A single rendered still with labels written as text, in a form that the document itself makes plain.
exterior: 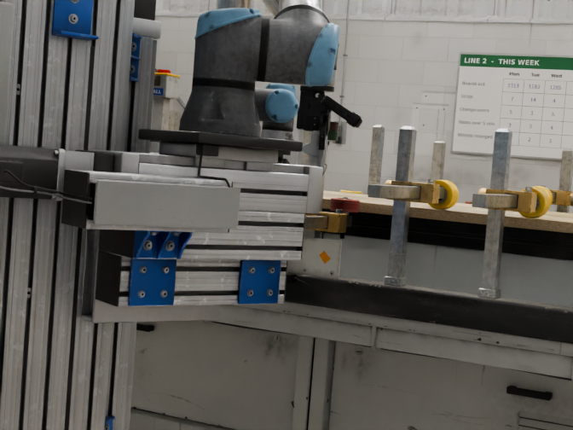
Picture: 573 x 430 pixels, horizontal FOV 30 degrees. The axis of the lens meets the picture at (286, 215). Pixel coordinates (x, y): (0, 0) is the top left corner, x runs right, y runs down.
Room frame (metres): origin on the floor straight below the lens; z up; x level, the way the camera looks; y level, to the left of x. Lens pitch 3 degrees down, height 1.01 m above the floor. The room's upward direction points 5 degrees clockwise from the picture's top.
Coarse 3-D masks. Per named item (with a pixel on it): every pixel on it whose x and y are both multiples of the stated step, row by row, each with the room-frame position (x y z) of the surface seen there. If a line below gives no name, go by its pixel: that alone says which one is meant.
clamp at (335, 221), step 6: (324, 216) 2.83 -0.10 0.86; (330, 216) 2.82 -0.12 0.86; (336, 216) 2.82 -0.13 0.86; (342, 216) 2.83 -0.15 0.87; (330, 222) 2.82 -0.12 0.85; (336, 222) 2.82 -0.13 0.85; (342, 222) 2.83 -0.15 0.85; (324, 228) 2.83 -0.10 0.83; (330, 228) 2.82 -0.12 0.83; (336, 228) 2.81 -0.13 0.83; (342, 228) 2.83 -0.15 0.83
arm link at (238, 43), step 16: (208, 16) 1.94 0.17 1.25; (224, 16) 1.93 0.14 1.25; (240, 16) 1.93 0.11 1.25; (256, 16) 1.96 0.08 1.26; (208, 32) 1.94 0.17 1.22; (224, 32) 1.93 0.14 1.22; (240, 32) 1.93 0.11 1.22; (256, 32) 1.94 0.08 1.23; (208, 48) 1.94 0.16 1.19; (224, 48) 1.93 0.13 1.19; (240, 48) 1.93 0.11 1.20; (256, 48) 1.93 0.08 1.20; (208, 64) 1.93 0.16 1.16; (224, 64) 1.93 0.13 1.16; (240, 64) 1.94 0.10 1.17; (256, 64) 1.94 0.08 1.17; (240, 80) 1.94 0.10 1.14; (256, 80) 1.98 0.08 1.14
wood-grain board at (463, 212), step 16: (336, 192) 3.77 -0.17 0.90; (368, 208) 2.97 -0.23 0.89; (384, 208) 2.95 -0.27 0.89; (416, 208) 2.91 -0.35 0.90; (432, 208) 2.92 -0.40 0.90; (464, 208) 3.13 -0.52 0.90; (480, 208) 3.24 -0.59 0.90; (512, 224) 2.79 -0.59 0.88; (528, 224) 2.77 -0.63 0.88; (544, 224) 2.75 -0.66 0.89; (560, 224) 2.73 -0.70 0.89
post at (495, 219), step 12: (504, 132) 2.63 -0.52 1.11; (504, 144) 2.63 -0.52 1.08; (504, 156) 2.63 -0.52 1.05; (492, 168) 2.64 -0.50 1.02; (504, 168) 2.63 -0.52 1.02; (492, 180) 2.64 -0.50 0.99; (504, 180) 2.63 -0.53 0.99; (492, 216) 2.64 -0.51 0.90; (504, 216) 2.65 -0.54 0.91; (492, 228) 2.64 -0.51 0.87; (492, 240) 2.63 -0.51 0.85; (492, 252) 2.63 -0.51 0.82; (492, 264) 2.63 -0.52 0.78; (492, 276) 2.63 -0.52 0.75; (492, 288) 2.63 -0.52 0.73
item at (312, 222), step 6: (312, 216) 2.79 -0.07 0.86; (318, 216) 2.81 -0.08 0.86; (348, 216) 2.95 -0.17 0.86; (306, 222) 2.71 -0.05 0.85; (312, 222) 2.74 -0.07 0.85; (318, 222) 2.78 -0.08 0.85; (324, 222) 2.81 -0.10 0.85; (348, 222) 2.95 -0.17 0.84; (306, 228) 2.71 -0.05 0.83; (312, 228) 2.75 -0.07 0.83; (318, 228) 2.78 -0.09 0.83
